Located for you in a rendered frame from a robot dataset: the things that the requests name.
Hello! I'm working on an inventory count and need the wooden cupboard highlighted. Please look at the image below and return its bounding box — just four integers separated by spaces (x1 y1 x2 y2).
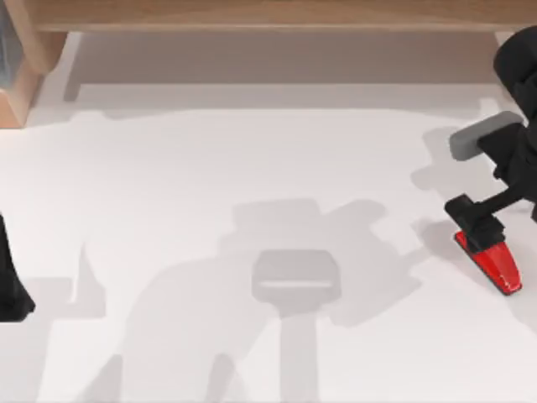
0 0 537 129

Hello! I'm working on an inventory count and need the red stapler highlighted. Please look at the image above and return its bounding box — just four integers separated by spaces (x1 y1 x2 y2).
454 229 524 298

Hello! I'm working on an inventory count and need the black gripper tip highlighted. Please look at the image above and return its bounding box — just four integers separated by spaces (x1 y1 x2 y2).
0 212 37 324

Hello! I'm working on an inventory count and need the grey blue panel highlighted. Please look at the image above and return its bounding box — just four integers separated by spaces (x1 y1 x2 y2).
0 0 23 91

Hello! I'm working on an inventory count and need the pale grey rounded box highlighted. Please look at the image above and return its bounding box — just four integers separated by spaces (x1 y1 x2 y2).
449 110 526 163

